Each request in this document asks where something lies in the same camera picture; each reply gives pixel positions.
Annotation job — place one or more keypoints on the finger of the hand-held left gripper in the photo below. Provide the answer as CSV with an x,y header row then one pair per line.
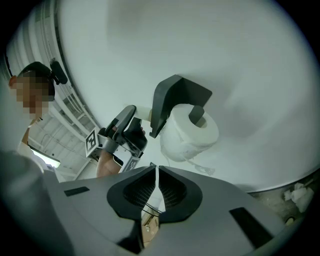
x,y
126,115
136,122

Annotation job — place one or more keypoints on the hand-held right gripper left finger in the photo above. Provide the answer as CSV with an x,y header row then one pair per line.
x,y
95,200

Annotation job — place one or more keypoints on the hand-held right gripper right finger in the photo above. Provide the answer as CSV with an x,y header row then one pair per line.
x,y
215,200

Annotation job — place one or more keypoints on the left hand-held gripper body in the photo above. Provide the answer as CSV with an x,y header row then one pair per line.
x,y
110,145

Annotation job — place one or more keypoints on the small white paper roll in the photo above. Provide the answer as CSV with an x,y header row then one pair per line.
x,y
143,113

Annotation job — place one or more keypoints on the dark grey toilet paper holder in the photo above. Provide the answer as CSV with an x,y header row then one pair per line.
x,y
175,97

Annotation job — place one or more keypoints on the large white toilet paper roll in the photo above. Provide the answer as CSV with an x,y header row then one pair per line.
x,y
190,140

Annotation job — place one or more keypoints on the person's left forearm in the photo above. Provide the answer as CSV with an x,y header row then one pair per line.
x,y
107,165

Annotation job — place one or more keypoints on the person's left hand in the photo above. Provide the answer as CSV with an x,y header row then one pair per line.
x,y
142,130

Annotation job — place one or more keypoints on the brown cardboard box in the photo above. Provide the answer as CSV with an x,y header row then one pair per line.
x,y
150,231

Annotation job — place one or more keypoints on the ceiling light panel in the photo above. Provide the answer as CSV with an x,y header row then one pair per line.
x,y
46,157

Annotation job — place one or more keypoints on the crumpled white tissue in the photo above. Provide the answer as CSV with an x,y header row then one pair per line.
x,y
301,196

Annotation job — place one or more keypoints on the person's head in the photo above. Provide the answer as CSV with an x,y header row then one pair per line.
x,y
32,92

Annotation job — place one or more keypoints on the black head-mounted camera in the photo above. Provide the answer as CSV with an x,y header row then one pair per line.
x,y
58,72

